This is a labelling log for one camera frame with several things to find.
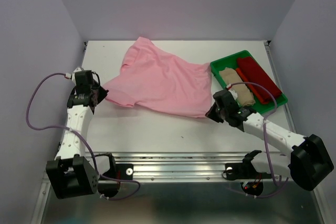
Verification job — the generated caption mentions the pink t-shirt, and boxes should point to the pink t-shirt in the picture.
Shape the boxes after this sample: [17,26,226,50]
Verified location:
[104,37,212,118]

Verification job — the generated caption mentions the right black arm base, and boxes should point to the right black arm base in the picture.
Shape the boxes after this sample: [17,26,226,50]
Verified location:
[222,150,271,198]

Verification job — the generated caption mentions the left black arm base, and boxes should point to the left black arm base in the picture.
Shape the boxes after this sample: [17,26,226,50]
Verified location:
[94,152,138,200]

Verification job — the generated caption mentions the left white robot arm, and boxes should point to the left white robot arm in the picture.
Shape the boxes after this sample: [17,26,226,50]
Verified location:
[46,68,108,199]

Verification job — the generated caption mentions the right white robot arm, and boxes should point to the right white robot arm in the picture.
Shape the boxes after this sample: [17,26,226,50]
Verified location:
[206,89,334,191]

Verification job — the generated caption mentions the rolled beige t-shirt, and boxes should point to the rolled beige t-shirt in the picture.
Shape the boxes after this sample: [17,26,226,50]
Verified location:
[219,68,255,106]

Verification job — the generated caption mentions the rolled red t-shirt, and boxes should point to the rolled red t-shirt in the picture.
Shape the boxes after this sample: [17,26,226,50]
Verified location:
[237,57,282,99]

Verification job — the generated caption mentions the green plastic tray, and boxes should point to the green plastic tray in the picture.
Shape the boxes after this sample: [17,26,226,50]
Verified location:
[210,50,288,114]

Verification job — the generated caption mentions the aluminium rail frame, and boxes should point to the aluminium rail frame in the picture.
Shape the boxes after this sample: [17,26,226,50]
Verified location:
[36,41,328,223]

